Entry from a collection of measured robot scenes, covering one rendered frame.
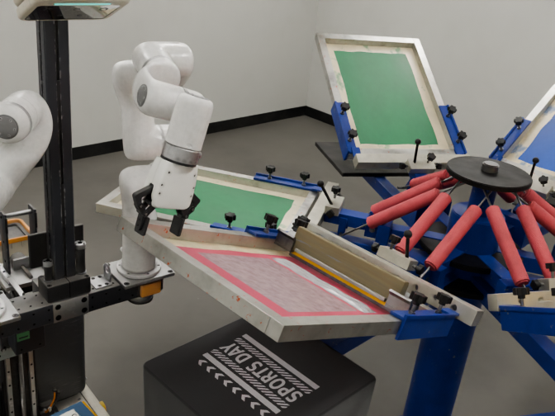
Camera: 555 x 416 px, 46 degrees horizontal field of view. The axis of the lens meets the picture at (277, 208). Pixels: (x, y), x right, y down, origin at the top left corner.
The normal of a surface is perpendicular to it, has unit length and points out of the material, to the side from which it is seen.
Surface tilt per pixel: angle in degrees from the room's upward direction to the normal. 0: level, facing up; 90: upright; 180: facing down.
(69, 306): 90
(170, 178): 87
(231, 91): 90
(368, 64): 32
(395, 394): 0
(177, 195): 94
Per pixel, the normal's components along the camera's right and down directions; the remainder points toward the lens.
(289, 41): 0.70, 0.36
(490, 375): 0.11, -0.90
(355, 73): 0.22, -0.54
